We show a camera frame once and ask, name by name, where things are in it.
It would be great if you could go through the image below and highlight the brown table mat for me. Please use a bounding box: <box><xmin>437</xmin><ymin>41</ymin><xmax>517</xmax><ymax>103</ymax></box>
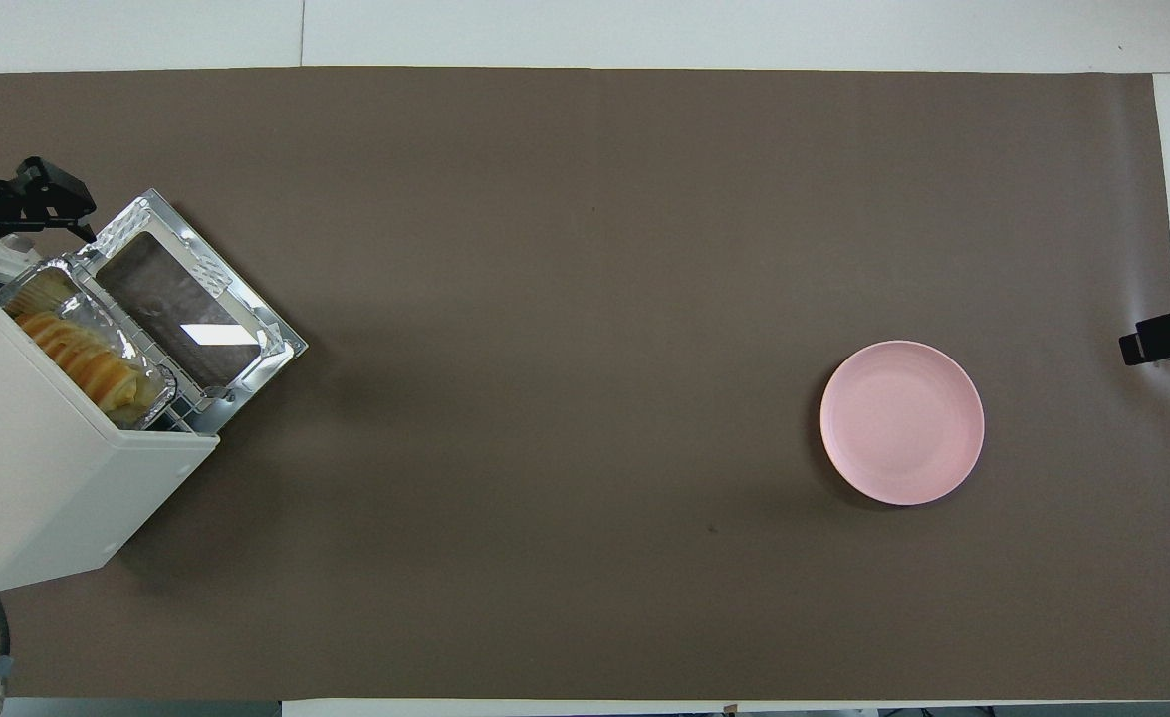
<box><xmin>0</xmin><ymin>67</ymin><xmax>1170</xmax><ymax>702</ymax></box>

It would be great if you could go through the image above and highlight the aluminium foil tray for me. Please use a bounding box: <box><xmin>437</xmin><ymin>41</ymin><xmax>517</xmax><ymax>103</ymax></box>
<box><xmin>0</xmin><ymin>253</ymin><xmax>180</xmax><ymax>432</ymax></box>

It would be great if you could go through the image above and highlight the metal oven wire rack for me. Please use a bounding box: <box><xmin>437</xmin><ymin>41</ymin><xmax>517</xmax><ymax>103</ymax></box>
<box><xmin>151</xmin><ymin>329</ymin><xmax>223</xmax><ymax>435</ymax></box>

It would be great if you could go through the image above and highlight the white toaster oven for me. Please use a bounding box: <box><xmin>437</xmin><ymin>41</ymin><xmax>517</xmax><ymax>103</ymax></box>
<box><xmin>0</xmin><ymin>239</ymin><xmax>220</xmax><ymax>598</ymax></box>

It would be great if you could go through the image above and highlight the pink round plate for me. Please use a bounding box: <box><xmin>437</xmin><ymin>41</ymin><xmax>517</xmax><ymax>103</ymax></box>
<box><xmin>819</xmin><ymin>341</ymin><xmax>986</xmax><ymax>507</ymax></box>

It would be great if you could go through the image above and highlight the sliced golden bread loaf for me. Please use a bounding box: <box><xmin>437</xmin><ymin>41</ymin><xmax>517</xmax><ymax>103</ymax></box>
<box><xmin>14</xmin><ymin>273</ymin><xmax>143</xmax><ymax>412</ymax></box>

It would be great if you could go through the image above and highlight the glass oven door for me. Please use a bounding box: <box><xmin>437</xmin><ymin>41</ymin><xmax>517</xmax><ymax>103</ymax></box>
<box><xmin>75</xmin><ymin>188</ymin><xmax>309</xmax><ymax>436</ymax></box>

